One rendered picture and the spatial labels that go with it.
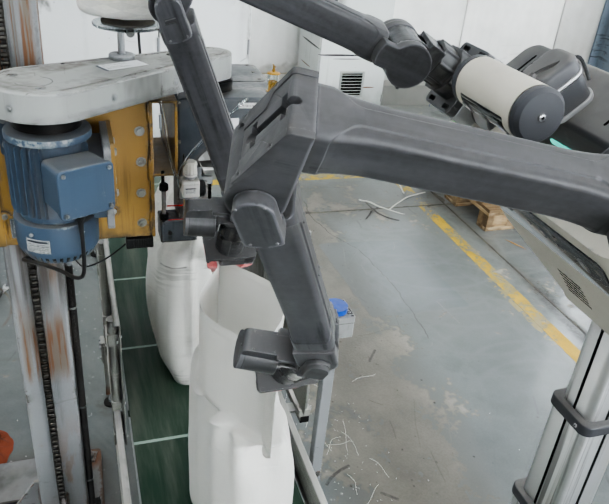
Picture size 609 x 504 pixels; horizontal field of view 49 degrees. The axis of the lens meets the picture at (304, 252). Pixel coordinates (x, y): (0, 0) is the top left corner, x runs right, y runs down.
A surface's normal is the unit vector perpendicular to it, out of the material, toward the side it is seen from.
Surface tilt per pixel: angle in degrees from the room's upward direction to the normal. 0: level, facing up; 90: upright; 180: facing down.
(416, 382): 0
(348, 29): 98
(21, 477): 0
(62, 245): 91
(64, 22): 89
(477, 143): 31
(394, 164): 116
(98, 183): 90
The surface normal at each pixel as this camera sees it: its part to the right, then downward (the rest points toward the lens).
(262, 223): -0.06, 0.85
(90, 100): 0.83, 0.33
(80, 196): 0.68, 0.41
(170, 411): 0.08, -0.87
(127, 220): 0.30, 0.49
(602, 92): -0.55, -0.62
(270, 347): 0.24, -0.50
